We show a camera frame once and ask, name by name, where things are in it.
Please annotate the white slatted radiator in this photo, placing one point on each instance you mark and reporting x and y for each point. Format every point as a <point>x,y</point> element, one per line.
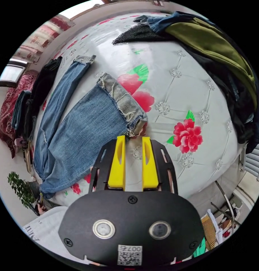
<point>254,163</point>

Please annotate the metal rack with clothes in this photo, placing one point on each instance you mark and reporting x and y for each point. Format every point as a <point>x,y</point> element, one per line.
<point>212,233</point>

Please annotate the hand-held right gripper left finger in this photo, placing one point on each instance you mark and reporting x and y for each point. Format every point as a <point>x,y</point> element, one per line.
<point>116,169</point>

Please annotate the red patterned blanket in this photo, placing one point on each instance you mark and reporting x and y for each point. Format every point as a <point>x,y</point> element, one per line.
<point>7,118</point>

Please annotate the light blue jeans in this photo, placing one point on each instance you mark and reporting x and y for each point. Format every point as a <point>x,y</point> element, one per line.
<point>85,131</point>

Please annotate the window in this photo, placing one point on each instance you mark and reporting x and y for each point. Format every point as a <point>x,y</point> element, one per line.
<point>11,74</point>

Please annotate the pile of clothes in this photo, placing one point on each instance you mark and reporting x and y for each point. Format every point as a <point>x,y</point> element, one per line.
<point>42,84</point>
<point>216,50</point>

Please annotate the green potted plant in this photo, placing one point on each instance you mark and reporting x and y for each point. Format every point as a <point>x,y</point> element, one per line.
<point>20,188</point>

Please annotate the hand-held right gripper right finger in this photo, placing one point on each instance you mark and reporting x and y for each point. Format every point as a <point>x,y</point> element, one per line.
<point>149,173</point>

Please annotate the bed with white floral quilt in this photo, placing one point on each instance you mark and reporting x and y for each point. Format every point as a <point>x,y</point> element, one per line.
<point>184,89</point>

